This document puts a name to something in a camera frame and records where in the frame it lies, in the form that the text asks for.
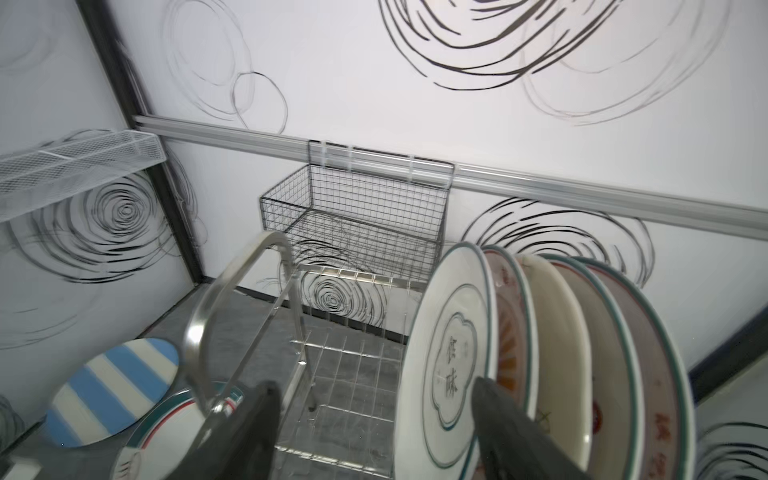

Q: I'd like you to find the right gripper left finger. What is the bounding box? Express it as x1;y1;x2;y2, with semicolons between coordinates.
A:
168;380;282;479

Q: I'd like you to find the blue striped plate far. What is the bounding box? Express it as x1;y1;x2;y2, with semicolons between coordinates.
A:
44;338;180;448

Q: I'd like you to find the green rimmed white plate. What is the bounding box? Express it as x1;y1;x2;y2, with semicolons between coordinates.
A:
110;383;247;480

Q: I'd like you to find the cream floral plate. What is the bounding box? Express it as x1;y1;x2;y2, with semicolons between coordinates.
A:
516;255;592;471

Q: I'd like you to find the red character plate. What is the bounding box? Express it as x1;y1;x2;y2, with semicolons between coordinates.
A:
544;254;645;479

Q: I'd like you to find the black wire basket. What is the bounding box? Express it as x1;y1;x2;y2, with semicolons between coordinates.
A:
260;140;456;281

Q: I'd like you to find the stainless steel dish rack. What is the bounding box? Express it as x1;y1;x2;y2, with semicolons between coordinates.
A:
181;231;425;479

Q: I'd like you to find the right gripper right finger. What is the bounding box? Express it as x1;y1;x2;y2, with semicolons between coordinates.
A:
471;378;589;479

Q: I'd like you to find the white plate flower outline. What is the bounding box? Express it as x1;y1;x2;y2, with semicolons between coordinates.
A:
393;242;499;479

